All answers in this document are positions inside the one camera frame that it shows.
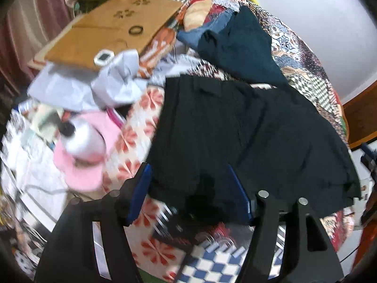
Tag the blue jeans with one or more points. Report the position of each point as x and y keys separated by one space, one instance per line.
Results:
x=188 y=37

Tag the wooden wardrobe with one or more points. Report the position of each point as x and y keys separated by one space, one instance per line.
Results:
x=362 y=115

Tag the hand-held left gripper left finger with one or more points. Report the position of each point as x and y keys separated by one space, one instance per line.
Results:
x=141 y=188

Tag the black pants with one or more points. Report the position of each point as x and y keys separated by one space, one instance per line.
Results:
x=235 y=138

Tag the striped pink curtain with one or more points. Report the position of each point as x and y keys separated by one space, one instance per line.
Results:
x=29 y=20

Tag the white digital timer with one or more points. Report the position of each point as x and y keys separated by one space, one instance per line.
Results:
x=103 y=57

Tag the white bottle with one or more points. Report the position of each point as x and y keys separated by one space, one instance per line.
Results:
x=85 y=138

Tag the dark teal pants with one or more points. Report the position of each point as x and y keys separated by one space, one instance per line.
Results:
x=244 y=47

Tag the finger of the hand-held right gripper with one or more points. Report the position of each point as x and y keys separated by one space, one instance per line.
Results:
x=366 y=149

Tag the patchwork printed blanket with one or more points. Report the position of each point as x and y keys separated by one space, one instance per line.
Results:
x=138 y=141

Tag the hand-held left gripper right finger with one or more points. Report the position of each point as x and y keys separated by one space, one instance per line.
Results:
x=238 y=194

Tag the white crumpled cloth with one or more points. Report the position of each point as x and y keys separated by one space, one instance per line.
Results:
x=117 y=76

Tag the pink cloth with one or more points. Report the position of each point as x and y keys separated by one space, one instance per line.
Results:
x=85 y=177

